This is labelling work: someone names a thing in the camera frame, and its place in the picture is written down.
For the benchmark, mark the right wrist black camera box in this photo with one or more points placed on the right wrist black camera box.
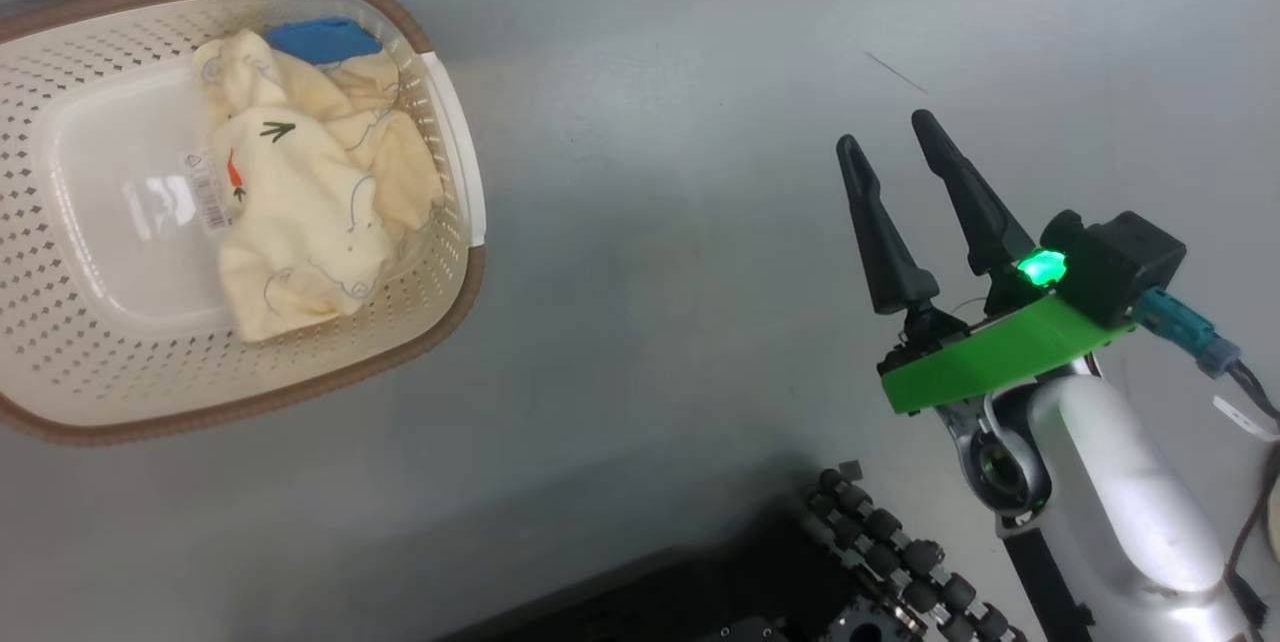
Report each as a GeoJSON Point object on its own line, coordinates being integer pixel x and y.
{"type": "Point", "coordinates": [1125, 267]}

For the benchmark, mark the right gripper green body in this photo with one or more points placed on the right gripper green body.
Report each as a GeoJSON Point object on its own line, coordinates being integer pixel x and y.
{"type": "Point", "coordinates": [980, 362]}

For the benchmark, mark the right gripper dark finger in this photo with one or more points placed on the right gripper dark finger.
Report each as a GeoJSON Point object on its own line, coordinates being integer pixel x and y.
{"type": "Point", "coordinates": [985, 222]}
{"type": "Point", "coordinates": [890, 262]}

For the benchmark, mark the cream perforated basket brown rim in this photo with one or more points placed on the cream perforated basket brown rim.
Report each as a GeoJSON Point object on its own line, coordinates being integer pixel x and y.
{"type": "Point", "coordinates": [60, 342]}

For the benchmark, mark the black robot base roller wheels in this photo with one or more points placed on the black robot base roller wheels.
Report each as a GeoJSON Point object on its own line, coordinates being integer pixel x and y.
{"type": "Point", "coordinates": [700, 592]}

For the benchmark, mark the basket barcode label sticker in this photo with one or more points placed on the basket barcode label sticker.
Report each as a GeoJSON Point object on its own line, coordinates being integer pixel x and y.
{"type": "Point", "coordinates": [205, 192]}

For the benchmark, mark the cream garment carrot print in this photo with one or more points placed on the cream garment carrot print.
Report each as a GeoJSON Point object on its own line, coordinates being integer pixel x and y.
{"type": "Point", "coordinates": [300, 212]}

